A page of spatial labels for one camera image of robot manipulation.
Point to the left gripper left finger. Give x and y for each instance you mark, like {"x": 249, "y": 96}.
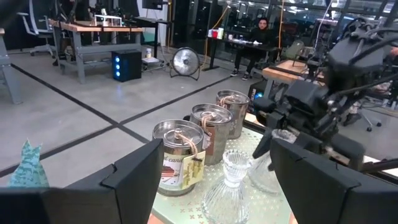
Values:
{"x": 93, "y": 202}

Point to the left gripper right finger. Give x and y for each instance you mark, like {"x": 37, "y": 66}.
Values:
{"x": 326, "y": 199}

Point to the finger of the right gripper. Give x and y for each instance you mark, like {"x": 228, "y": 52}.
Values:
{"x": 311, "y": 140}
{"x": 262, "y": 143}

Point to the clear ribbed glass candlestick holder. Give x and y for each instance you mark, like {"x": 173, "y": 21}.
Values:
{"x": 225, "y": 202}
{"x": 261, "y": 177}

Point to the silver candle tin with tag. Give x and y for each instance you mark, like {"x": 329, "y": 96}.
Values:
{"x": 217, "y": 137}
{"x": 239, "y": 115}
{"x": 177, "y": 137}

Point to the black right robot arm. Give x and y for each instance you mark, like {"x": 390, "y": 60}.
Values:
{"x": 351, "y": 62}

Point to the wooden top robot table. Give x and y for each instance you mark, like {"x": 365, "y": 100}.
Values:
{"x": 280, "y": 73}

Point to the black computer tower blue lights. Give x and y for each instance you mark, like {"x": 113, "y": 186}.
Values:
{"x": 256, "y": 90}
{"x": 127, "y": 67}

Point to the office chair wheel base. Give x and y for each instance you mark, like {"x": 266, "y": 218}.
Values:
{"x": 368, "y": 123}

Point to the snake plant in white pot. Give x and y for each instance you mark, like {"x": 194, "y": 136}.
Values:
{"x": 29, "y": 168}

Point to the seated person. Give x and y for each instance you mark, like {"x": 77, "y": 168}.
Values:
{"x": 259, "y": 37}

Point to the black office desk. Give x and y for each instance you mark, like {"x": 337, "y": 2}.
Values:
{"x": 236, "y": 43}

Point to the green perforated metal shelf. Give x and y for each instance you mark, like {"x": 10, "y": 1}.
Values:
{"x": 192, "y": 205}

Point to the round metal floor fan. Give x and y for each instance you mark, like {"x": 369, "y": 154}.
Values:
{"x": 185, "y": 61}

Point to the red and white boxes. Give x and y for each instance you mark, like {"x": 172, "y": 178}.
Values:
{"x": 215, "y": 33}

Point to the black standing desk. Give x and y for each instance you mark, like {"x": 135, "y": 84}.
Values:
{"x": 152, "y": 21}

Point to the wooden top grey workbench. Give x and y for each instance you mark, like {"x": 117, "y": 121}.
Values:
{"x": 93, "y": 28}

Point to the white small rack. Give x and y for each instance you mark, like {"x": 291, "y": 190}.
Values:
{"x": 107, "y": 17}

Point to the grey office chair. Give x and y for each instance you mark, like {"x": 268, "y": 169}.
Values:
{"x": 31, "y": 18}

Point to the black aluminium table frame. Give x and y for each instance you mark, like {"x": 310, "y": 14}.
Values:
{"x": 252, "y": 127}

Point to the grey table leg frame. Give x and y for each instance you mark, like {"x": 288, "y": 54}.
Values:
{"x": 7, "y": 71}

